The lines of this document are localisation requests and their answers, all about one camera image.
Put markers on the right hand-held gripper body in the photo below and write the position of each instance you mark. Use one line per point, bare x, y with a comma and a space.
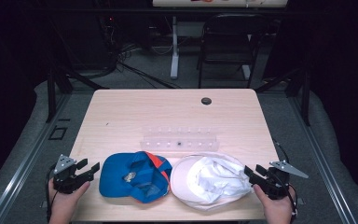
275, 186

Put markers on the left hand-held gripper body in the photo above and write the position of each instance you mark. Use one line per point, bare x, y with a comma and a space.
65, 182

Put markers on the blue and orange cap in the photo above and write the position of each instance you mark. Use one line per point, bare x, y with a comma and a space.
118, 177

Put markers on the white cap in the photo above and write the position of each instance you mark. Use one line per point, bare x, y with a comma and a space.
211, 180

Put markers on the clear acrylic peg rack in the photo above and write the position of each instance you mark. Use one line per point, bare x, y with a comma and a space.
180, 143

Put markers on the person's right hand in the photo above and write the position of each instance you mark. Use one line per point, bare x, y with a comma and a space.
278, 211

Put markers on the person's left hand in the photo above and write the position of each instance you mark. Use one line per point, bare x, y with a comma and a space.
62, 207

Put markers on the grey tape strip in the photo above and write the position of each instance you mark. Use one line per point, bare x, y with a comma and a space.
43, 204
300, 201

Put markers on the black floor tape rectangle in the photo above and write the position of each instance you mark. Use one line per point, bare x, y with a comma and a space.
52, 133

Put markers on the grey round table grommet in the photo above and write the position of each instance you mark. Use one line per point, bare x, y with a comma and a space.
206, 100

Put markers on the dark equipment rack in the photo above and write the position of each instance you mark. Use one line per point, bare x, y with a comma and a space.
105, 37

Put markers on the black folding chair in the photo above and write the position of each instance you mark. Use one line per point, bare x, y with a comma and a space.
230, 40

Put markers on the white desk leg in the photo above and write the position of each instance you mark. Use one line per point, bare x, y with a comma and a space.
175, 56

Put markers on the aluminium floor rail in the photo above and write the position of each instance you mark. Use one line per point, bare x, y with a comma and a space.
28, 158
323, 161

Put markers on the black frame post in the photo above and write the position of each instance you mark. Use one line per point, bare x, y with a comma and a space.
305, 99
51, 96

